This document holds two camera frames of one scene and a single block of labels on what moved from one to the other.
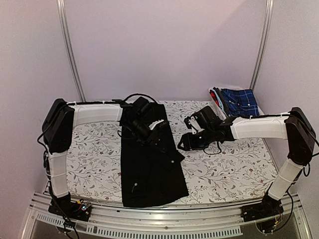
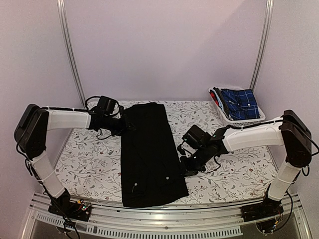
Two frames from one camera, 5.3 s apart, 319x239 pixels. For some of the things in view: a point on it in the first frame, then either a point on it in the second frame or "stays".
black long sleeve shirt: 152,174 stays
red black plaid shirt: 215,97 stays
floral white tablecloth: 240,173 stays
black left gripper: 154,144 → 125,126
